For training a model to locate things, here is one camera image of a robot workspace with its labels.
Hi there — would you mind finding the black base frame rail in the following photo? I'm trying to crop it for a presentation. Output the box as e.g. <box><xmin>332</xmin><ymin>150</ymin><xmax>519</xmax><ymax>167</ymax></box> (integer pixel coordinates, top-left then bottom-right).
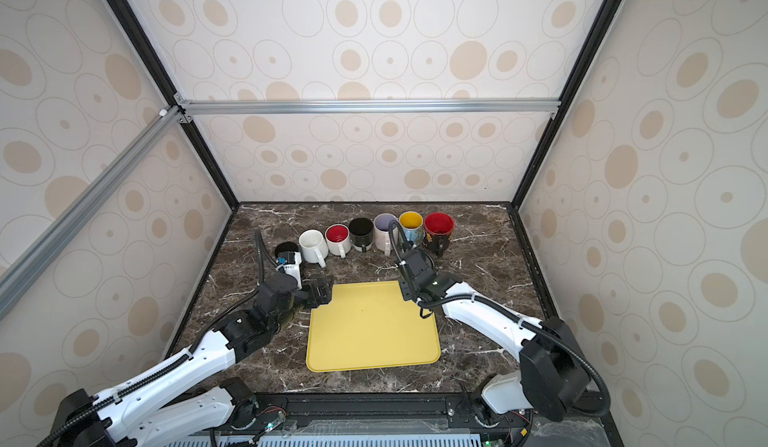
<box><xmin>209</xmin><ymin>393</ymin><xmax>610</xmax><ymax>446</ymax></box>

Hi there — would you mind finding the aluminium rail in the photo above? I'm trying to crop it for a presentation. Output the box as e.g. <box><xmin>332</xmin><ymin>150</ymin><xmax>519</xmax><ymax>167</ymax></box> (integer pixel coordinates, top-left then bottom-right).
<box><xmin>180</xmin><ymin>98</ymin><xmax>561</xmax><ymax>115</ymax></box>
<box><xmin>1</xmin><ymin>105</ymin><xmax>181</xmax><ymax>317</ymax></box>

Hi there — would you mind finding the aluminium rail left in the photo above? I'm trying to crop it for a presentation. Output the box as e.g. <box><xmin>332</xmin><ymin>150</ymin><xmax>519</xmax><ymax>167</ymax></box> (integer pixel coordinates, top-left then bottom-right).
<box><xmin>1</xmin><ymin>105</ymin><xmax>181</xmax><ymax>317</ymax></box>

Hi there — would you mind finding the white mug front row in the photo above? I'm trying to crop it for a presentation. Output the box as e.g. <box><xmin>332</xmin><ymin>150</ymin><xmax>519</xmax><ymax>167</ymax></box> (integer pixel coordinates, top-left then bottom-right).
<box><xmin>325</xmin><ymin>224</ymin><xmax>352</xmax><ymax>258</ymax></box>

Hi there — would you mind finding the black mug front row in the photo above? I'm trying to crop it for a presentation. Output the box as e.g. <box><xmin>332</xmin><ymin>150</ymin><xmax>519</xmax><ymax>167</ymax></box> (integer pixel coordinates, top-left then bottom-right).
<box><xmin>274</xmin><ymin>241</ymin><xmax>301</xmax><ymax>264</ymax></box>

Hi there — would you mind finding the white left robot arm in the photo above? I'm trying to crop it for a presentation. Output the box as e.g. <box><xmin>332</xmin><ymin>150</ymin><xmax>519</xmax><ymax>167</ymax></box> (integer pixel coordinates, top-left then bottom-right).
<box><xmin>41</xmin><ymin>232</ymin><xmax>334</xmax><ymax>446</ymax></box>

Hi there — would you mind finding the black left corner post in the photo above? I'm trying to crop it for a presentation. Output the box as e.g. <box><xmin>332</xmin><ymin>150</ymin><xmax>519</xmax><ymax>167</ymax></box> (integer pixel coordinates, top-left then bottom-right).
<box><xmin>105</xmin><ymin>0</ymin><xmax>240</xmax><ymax>211</ymax></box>

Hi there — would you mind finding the aluminium rail back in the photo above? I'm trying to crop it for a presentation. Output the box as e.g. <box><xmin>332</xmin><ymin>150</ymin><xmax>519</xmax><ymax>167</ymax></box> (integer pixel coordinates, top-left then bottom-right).
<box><xmin>180</xmin><ymin>98</ymin><xmax>561</xmax><ymax>115</ymax></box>

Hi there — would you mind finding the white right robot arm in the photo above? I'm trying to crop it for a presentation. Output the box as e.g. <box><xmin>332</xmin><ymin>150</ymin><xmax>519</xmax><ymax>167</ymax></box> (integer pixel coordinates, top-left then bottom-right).
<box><xmin>388</xmin><ymin>220</ymin><xmax>611</xmax><ymax>428</ymax></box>

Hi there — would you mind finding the blue mug yellow inside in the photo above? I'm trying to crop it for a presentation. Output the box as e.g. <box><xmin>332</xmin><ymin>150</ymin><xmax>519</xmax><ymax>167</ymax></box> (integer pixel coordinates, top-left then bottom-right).
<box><xmin>399</xmin><ymin>211</ymin><xmax>424</xmax><ymax>245</ymax></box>

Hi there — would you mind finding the black corner frame post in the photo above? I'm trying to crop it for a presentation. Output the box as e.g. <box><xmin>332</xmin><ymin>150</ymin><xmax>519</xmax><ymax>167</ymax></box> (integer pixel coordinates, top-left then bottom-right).
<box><xmin>511</xmin><ymin>0</ymin><xmax>624</xmax><ymax>212</ymax></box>

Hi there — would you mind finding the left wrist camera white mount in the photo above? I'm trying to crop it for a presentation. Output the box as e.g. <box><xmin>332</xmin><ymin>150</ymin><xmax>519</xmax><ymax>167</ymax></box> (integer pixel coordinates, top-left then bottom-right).
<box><xmin>276</xmin><ymin>251</ymin><xmax>302</xmax><ymax>288</ymax></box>

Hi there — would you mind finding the pink iridescent mug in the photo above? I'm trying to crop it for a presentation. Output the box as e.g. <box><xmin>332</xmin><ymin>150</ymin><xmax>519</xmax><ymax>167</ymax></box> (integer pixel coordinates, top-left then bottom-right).
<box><xmin>373</xmin><ymin>213</ymin><xmax>397</xmax><ymax>256</ymax></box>

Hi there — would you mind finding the black mug white base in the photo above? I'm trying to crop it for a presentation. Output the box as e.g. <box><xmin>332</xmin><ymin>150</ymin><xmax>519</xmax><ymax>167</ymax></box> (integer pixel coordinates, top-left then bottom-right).
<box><xmin>348</xmin><ymin>217</ymin><xmax>374</xmax><ymax>253</ymax></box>

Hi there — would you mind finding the yellow plastic tray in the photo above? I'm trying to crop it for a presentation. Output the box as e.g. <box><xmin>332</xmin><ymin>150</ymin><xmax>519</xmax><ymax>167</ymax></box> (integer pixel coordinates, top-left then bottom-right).
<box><xmin>306</xmin><ymin>281</ymin><xmax>441</xmax><ymax>372</ymax></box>

